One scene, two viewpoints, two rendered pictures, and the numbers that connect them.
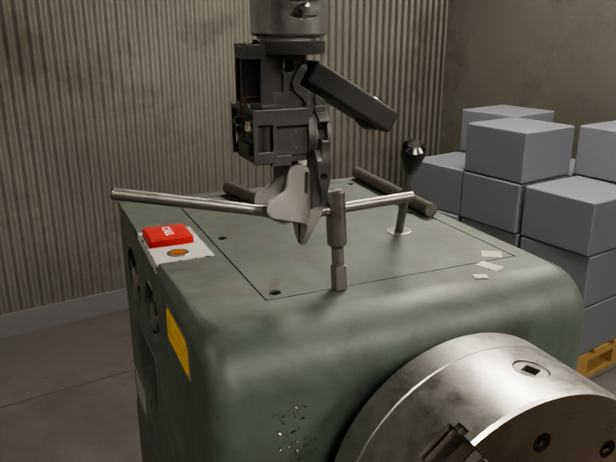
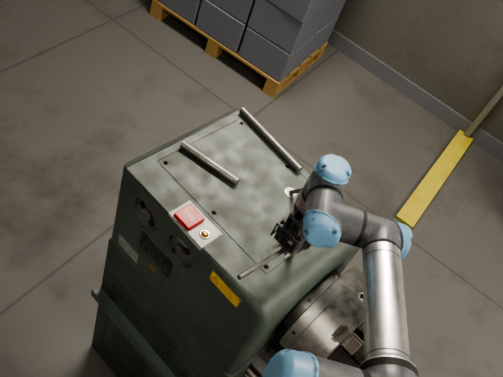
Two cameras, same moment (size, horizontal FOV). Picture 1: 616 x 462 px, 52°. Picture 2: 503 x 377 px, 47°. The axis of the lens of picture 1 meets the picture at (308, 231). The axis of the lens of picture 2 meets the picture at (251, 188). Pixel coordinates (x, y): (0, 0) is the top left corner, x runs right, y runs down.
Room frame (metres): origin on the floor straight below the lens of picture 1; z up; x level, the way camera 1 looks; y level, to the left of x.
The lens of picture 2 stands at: (0.07, 0.69, 2.49)
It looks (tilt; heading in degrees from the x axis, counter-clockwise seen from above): 48 degrees down; 320
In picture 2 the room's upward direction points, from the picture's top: 24 degrees clockwise
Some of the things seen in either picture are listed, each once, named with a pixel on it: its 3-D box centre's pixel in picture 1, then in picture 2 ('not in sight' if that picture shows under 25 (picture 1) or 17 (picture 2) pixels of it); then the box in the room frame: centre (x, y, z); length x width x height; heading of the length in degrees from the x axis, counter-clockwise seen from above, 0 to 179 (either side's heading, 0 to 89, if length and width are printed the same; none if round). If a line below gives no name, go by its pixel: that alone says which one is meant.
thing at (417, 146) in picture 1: (411, 157); not in sight; (0.80, -0.13, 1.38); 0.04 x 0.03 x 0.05; 24
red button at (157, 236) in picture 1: (168, 237); (188, 218); (0.85, 0.20, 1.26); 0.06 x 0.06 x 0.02; 24
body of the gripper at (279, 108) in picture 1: (282, 103); (299, 224); (0.65, 0.03, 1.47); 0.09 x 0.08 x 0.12; 114
